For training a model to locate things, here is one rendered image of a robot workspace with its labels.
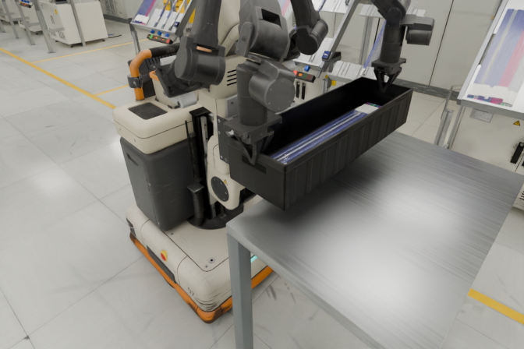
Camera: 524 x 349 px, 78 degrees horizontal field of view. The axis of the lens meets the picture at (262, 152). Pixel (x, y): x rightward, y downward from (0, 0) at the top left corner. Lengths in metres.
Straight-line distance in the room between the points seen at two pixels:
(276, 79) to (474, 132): 1.81
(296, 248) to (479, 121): 1.67
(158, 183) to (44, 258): 0.90
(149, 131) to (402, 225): 0.86
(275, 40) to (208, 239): 1.04
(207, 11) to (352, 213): 0.58
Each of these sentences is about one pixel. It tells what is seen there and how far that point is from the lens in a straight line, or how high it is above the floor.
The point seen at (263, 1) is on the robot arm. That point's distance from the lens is 0.62.
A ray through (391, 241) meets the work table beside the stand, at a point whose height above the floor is 0.80.
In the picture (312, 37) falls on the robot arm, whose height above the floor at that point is 1.10.
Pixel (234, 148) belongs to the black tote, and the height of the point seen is 0.96.
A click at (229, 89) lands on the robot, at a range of 1.02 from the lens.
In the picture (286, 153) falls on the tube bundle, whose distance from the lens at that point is 0.79.
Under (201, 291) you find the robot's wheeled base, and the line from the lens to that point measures 1.34.
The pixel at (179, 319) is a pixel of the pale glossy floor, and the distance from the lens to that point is 1.59.
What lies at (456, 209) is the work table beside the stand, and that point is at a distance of 0.92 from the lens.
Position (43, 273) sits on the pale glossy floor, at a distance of 1.99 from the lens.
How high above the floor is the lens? 1.33
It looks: 32 degrees down
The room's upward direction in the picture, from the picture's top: straight up
